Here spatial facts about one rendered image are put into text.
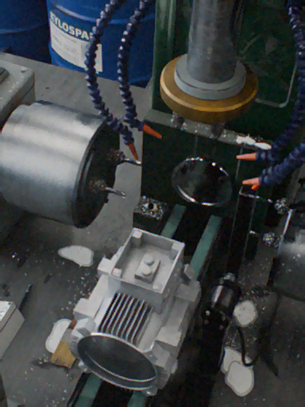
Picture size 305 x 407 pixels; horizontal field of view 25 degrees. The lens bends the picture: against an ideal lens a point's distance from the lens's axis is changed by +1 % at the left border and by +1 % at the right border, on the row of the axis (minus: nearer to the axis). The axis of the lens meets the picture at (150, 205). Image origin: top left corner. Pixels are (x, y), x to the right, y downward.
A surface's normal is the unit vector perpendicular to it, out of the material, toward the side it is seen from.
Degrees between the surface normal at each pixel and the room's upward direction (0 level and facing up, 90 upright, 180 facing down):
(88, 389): 0
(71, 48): 91
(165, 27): 90
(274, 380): 0
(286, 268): 73
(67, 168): 43
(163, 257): 0
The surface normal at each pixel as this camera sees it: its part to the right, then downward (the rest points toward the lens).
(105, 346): 0.62, -0.35
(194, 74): -0.64, 0.54
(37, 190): -0.34, 0.50
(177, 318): 0.04, -0.69
